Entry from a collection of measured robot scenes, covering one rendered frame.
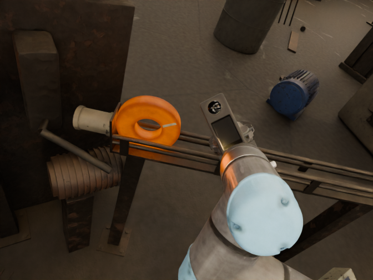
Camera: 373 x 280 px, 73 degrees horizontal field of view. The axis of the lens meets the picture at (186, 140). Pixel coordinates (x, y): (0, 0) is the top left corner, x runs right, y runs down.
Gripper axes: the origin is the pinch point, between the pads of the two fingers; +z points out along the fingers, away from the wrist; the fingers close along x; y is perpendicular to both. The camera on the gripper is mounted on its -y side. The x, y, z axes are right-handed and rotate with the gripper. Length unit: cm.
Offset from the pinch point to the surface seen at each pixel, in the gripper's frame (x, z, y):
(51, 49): -27.1, -0.6, -31.7
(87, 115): -28.3, 0.4, -15.9
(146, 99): -13.5, -1.2, -13.2
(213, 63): 12, 206, -9
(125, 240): -60, 34, 37
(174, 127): -11.2, 0.9, -4.5
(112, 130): -24.5, -0.6, -10.4
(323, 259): 16, 58, 105
